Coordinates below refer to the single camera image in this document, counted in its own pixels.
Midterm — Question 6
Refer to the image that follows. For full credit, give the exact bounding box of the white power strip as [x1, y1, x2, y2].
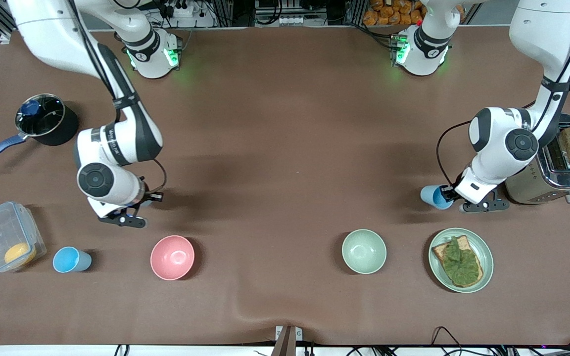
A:
[168, 2, 195, 18]

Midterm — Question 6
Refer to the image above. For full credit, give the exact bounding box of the yellow round food piece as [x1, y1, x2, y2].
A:
[3, 242, 38, 268]

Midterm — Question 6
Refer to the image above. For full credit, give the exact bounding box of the pink bowl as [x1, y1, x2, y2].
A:
[150, 235, 196, 281]

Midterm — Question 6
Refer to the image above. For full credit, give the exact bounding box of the brown table cover mat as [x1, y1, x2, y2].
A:
[0, 26, 570, 347]

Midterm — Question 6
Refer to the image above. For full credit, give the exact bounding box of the pale green bowl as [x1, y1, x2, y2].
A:
[341, 228, 388, 275]

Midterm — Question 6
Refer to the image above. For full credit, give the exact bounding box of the black looped floor cable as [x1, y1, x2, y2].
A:
[430, 326, 465, 348]

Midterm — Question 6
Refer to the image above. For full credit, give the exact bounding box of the metal table clamp bracket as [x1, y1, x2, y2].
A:
[271, 325, 304, 356]

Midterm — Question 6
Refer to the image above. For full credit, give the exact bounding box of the black saucepan blue handle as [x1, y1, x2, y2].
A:
[0, 92, 79, 170]

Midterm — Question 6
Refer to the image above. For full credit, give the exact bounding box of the bag of orange buns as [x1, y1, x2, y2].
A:
[362, 0, 427, 27]

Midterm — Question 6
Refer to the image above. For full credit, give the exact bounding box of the beige chrome toaster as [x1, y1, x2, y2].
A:
[505, 113, 570, 205]

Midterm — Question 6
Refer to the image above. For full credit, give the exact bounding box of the green lettuce leaf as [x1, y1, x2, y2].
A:
[443, 237, 480, 287]

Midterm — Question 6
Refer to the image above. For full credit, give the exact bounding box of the pale green plate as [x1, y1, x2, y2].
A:
[428, 227, 494, 294]

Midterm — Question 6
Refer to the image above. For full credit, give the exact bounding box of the glass pot lid blue knob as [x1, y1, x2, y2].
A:
[15, 93, 66, 138]

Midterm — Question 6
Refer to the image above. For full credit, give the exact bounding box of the brown toast slice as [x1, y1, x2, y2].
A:
[431, 235, 484, 289]

